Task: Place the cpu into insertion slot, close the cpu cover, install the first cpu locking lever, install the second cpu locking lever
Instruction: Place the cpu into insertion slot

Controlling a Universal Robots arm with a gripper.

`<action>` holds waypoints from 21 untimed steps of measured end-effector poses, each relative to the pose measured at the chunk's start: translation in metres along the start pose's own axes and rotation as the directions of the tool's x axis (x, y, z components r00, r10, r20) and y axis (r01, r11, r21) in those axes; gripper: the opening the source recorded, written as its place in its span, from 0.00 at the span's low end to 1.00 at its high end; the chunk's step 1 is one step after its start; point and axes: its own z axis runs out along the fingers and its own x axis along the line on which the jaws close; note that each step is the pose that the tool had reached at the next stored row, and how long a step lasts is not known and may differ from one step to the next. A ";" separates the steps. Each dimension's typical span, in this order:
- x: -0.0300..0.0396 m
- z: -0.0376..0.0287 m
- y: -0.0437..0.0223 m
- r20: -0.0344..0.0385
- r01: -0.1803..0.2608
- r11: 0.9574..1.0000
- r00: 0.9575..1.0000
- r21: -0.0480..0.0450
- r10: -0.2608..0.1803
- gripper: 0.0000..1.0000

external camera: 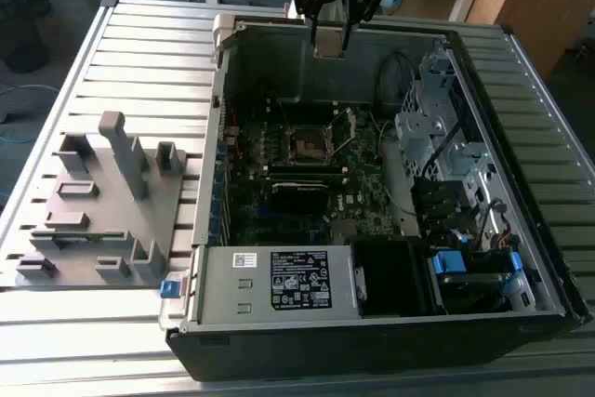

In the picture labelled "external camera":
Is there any black looped cable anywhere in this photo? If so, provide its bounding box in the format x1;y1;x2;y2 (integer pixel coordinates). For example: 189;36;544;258
375;50;417;108

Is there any CPU socket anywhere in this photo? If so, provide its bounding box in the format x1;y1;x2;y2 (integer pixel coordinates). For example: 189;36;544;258
285;125;340;166

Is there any silver metal disk bay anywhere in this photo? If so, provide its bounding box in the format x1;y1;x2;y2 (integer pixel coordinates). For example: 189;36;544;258
393;50;501;231

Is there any black RAM slot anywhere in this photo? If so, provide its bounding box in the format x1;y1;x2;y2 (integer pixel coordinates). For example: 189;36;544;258
268;163;343;175
270;173;344;185

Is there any green RAM stick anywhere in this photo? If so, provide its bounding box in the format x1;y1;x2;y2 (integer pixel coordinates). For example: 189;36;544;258
50;234;103;245

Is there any grey parts rack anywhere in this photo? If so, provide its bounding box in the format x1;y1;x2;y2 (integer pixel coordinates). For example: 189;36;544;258
13;111;190;289

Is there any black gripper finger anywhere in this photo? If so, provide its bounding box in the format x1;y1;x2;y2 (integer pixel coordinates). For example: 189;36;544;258
342;0;378;52
311;0;337;52

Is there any thin black wire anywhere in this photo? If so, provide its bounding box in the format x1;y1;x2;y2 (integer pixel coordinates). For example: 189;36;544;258
477;198;508;252

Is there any multicoloured wire bundle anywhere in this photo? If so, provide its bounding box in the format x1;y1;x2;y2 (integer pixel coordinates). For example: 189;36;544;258
492;222;521;252

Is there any silver CPU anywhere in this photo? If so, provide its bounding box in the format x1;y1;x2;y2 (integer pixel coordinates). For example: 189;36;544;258
312;27;348;60

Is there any thick black cable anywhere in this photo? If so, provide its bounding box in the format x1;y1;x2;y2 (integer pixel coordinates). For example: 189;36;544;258
420;117;464;182

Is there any black graphics card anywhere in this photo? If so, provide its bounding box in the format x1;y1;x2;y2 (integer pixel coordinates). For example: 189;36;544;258
271;180;330;215

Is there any hard disk in blue carrier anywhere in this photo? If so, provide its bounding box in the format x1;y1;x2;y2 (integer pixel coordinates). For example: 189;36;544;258
430;250;526;317

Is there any green motherboard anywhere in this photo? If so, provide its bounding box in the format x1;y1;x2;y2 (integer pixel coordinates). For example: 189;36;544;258
218;99;419;247

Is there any black plastic holder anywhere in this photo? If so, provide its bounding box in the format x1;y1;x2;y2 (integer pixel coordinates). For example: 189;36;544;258
411;177;478;233

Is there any black plastic shroud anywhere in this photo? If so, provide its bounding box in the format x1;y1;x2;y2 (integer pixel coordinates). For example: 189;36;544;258
348;236;436;319

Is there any black PC case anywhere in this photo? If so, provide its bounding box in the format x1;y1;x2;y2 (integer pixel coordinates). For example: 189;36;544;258
157;13;594;382

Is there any thin white wire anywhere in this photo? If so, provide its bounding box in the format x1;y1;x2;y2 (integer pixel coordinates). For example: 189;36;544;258
369;112;419;219

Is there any black office chair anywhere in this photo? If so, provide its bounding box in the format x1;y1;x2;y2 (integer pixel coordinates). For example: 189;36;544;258
0;0;53;75

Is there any grey power supply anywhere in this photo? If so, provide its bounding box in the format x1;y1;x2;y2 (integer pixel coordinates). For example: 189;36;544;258
188;244;369;324

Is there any thin red wire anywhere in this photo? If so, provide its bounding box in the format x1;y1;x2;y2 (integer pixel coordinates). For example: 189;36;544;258
225;97;245;159

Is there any light blue floor cable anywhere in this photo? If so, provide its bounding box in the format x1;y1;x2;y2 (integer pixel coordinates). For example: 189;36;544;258
0;84;61;147

